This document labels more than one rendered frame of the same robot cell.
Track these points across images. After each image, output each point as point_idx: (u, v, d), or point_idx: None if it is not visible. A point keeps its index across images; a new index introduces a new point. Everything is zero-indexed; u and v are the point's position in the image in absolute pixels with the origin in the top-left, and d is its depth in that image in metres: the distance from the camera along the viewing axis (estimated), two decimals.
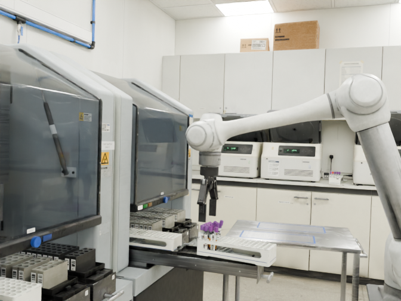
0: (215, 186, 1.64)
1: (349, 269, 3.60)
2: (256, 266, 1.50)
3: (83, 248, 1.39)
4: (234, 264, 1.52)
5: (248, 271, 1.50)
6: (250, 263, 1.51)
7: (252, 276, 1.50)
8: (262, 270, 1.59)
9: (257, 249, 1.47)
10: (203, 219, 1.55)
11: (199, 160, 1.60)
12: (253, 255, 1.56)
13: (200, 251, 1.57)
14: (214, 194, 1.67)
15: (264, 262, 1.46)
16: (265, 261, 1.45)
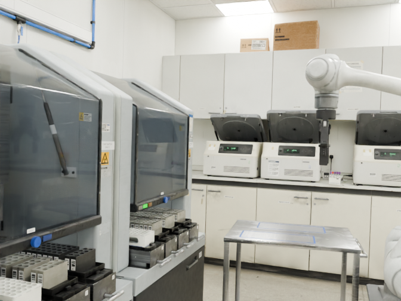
0: (329, 132, 1.59)
1: (349, 269, 3.60)
2: (149, 251, 1.64)
3: (83, 248, 1.39)
4: (130, 250, 1.67)
5: (142, 257, 1.65)
6: (145, 249, 1.66)
7: (146, 261, 1.64)
8: (161, 257, 1.74)
9: (135, 236, 1.68)
10: (324, 162, 1.50)
11: (317, 103, 1.54)
12: (135, 242, 1.77)
13: None
14: (327, 141, 1.61)
15: None
16: (141, 245, 1.67)
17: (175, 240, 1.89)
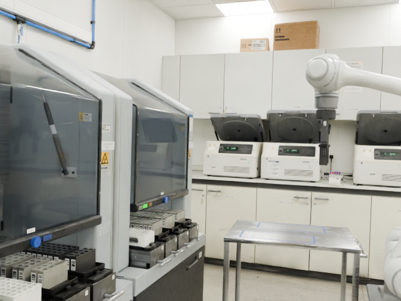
0: (329, 131, 1.59)
1: (349, 269, 3.60)
2: (149, 251, 1.64)
3: (83, 248, 1.39)
4: (130, 250, 1.67)
5: (142, 257, 1.65)
6: (145, 249, 1.66)
7: (146, 261, 1.64)
8: (161, 257, 1.74)
9: (135, 236, 1.68)
10: (324, 162, 1.50)
11: (317, 103, 1.54)
12: (135, 242, 1.77)
13: None
14: (327, 141, 1.61)
15: None
16: (141, 245, 1.67)
17: (175, 240, 1.89)
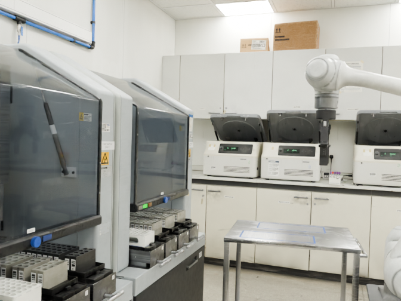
0: (330, 132, 1.59)
1: (349, 269, 3.60)
2: (149, 251, 1.64)
3: (83, 248, 1.39)
4: (130, 250, 1.67)
5: (142, 257, 1.65)
6: (145, 249, 1.66)
7: (146, 261, 1.64)
8: (161, 257, 1.74)
9: (135, 236, 1.68)
10: (324, 162, 1.50)
11: (317, 104, 1.54)
12: (135, 242, 1.77)
13: None
14: (327, 141, 1.61)
15: None
16: (141, 245, 1.67)
17: (175, 240, 1.89)
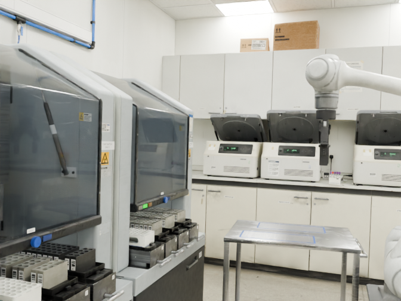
0: (329, 132, 1.59)
1: (349, 269, 3.60)
2: (149, 251, 1.64)
3: (83, 248, 1.39)
4: (130, 250, 1.67)
5: (142, 257, 1.65)
6: (145, 249, 1.66)
7: (146, 261, 1.64)
8: (161, 257, 1.74)
9: (135, 236, 1.68)
10: (324, 162, 1.50)
11: (317, 104, 1.54)
12: (135, 242, 1.77)
13: None
14: (327, 141, 1.61)
15: None
16: (141, 245, 1.67)
17: (175, 240, 1.89)
